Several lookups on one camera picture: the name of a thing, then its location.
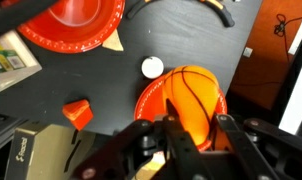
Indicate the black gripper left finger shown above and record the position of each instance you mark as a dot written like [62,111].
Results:
[177,146]

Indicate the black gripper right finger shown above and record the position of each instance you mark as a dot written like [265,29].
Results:
[244,156]

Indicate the orange basketball toy ball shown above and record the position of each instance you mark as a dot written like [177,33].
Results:
[192,100]

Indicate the red plastic bowl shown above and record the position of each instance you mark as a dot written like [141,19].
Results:
[71,20]
[149,103]

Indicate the small white ball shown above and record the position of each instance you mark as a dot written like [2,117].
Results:
[152,67]

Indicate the orange-red wedge block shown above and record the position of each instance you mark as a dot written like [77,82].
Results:
[78,115]

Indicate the small wooden triangle piece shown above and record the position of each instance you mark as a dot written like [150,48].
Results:
[113,42]

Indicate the small brown cardboard box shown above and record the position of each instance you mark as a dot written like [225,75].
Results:
[41,153]

